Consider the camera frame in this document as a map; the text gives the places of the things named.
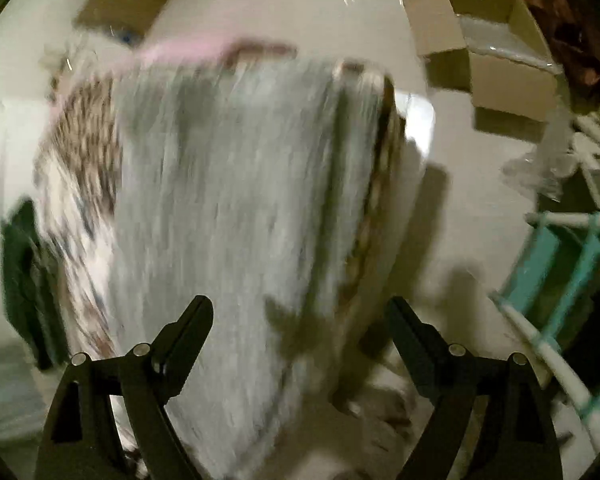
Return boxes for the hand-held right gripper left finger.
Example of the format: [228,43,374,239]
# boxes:
[34,295,215,480]

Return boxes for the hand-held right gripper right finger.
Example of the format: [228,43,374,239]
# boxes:
[384,296,565,480]

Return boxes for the grey pants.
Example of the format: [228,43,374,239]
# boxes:
[111,55,387,480]

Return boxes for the teal and white rack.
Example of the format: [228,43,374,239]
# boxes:
[490,210,600,456]

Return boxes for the dark green cloth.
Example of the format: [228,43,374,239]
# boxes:
[0,199,71,372]

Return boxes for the patterned blanket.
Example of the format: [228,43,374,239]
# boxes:
[32,35,421,480]

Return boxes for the clear plastic wrap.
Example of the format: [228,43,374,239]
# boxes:
[500,105,600,203]

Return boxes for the open cardboard box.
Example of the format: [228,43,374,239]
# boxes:
[399,0,563,136]

